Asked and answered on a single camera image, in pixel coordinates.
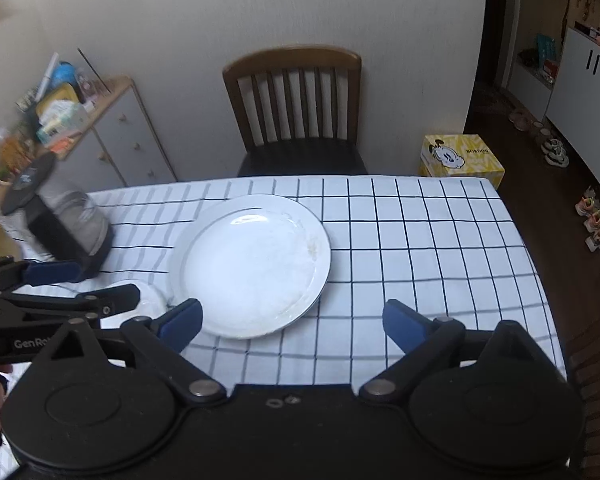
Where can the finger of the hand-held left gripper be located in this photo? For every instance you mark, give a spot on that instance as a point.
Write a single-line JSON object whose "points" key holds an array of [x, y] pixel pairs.
{"points": [[80, 302], [55, 271]]}

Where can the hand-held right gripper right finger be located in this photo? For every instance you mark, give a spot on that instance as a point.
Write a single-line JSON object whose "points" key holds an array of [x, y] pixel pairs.
{"points": [[405, 325]]}

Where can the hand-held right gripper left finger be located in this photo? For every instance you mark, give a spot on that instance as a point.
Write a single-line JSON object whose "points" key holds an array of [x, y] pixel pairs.
{"points": [[182, 320]]}

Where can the small white plate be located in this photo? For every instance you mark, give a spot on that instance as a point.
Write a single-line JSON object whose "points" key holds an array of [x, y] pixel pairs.
{"points": [[152, 300]]}

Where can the large white plate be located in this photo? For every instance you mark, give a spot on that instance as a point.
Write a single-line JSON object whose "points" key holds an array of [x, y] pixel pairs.
{"points": [[250, 260]]}

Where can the glass electric kettle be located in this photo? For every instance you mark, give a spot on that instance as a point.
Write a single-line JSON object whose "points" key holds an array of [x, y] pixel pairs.
{"points": [[70, 220]]}

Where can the black white checkered tablecloth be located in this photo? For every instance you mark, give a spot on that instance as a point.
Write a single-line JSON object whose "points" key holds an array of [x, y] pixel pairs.
{"points": [[405, 240]]}

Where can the amber bottle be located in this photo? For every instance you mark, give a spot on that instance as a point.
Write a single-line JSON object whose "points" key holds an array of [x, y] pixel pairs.
{"points": [[17, 155]]}

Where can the green tissue box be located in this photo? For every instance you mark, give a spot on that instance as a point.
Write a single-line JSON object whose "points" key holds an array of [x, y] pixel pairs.
{"points": [[60, 120]]}

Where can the wooden-top side cabinet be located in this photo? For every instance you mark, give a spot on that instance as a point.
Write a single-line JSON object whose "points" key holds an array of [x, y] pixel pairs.
{"points": [[130, 135]]}

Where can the yellow storage tin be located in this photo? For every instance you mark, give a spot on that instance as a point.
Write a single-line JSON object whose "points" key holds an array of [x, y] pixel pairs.
{"points": [[55, 101]]}

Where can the yellow cardboard box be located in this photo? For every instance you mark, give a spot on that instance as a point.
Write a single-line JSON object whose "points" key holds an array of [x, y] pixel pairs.
{"points": [[470, 160]]}

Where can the white stick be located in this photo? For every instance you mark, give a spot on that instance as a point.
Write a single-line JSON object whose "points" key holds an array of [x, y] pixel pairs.
{"points": [[47, 77]]}

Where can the blue round container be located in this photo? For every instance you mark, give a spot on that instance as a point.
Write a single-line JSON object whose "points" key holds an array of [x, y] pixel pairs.
{"points": [[62, 76]]}

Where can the thin dark stick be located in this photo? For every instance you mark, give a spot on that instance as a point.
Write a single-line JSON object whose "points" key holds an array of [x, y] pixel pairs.
{"points": [[94, 70]]}

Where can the small colourful shoe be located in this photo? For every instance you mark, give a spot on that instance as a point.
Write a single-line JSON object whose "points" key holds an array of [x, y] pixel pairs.
{"points": [[599, 239], [591, 207]]}

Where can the pair of grey sneakers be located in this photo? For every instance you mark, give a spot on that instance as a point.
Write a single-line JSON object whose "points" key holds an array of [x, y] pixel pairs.
{"points": [[555, 152]]}

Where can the pair of pink slippers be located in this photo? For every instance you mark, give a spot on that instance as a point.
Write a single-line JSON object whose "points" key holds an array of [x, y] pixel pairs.
{"points": [[525, 120]]}

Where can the lower white cabinet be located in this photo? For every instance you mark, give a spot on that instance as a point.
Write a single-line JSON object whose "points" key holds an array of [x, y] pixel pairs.
{"points": [[580, 90]]}

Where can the dark door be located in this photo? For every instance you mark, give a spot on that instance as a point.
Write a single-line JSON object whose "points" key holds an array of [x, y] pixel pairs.
{"points": [[495, 35]]}

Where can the teal packet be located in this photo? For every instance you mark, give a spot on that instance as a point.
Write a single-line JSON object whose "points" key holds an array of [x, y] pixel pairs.
{"points": [[545, 47]]}

